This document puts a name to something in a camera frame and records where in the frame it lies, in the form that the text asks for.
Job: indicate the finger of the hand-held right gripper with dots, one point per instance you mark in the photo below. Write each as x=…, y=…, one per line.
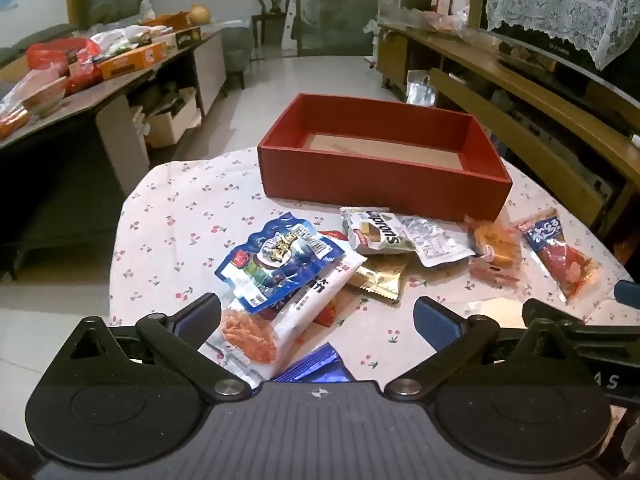
x=629, y=292
x=600, y=334

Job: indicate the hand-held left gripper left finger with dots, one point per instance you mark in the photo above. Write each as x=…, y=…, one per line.
x=196, y=317

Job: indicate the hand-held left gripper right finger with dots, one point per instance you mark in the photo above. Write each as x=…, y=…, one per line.
x=440, y=329

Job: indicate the pale round cake packet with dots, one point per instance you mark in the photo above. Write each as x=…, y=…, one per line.
x=495, y=307

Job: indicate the blue topped red packet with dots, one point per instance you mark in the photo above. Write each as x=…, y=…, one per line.
x=560, y=260

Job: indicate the clear white printed packet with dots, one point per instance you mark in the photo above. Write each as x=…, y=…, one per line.
x=440, y=245

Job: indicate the round orange pastry packet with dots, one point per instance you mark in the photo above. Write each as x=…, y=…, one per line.
x=495, y=247

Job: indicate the blue fruit snack packet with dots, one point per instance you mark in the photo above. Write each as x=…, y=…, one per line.
x=280, y=260

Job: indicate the white bread packet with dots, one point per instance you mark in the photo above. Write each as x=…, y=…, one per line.
x=300, y=315

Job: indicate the green white wafer packet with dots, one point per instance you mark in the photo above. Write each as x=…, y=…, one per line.
x=380, y=232

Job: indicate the red cardboard box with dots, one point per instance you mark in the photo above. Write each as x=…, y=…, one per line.
x=375, y=185

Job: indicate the gold foil packet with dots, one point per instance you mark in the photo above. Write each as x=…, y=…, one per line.
x=380, y=277

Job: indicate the cherry print tablecloth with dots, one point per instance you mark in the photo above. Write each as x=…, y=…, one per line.
x=175, y=220

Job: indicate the shiny blue foil packet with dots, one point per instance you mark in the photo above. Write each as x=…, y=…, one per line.
x=320, y=367

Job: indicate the open cardboard box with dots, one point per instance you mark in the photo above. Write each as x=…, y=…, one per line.
x=170, y=125

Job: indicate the wooden media cabinet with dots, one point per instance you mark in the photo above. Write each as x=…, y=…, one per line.
x=500, y=105

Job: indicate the silver foil bag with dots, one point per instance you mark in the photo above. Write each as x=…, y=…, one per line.
x=421, y=89

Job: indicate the long dark side table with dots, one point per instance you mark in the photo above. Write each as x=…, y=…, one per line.
x=100, y=90

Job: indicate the black television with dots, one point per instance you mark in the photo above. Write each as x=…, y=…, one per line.
x=550, y=55

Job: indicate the orange flat box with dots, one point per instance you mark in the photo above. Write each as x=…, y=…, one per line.
x=132, y=60

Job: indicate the grey sofa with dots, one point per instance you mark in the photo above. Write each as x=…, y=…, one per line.
x=235, y=50

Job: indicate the clear plastic food bag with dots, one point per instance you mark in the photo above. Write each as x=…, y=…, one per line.
x=40, y=95

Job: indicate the dark flat box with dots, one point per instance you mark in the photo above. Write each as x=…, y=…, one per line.
x=185, y=37

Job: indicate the white plastic bag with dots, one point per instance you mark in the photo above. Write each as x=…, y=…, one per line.
x=120, y=35

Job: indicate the orange basket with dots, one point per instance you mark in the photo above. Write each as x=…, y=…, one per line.
x=167, y=21

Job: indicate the red plastic bag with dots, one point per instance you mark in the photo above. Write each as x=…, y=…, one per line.
x=50, y=55

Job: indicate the white lace cloth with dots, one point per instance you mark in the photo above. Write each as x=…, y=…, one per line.
x=550, y=0

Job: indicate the yellow pomelo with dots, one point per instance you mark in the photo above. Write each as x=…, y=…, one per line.
x=199, y=14

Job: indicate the small red white box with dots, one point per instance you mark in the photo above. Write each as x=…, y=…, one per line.
x=441, y=0

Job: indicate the glass sliding door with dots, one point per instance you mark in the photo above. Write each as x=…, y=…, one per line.
x=340, y=5

